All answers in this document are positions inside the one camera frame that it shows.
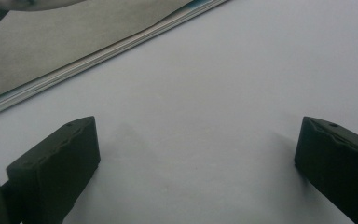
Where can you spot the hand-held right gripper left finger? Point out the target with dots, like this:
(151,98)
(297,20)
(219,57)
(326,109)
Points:
(56,168)

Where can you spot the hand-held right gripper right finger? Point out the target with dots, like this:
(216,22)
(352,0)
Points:
(338,165)

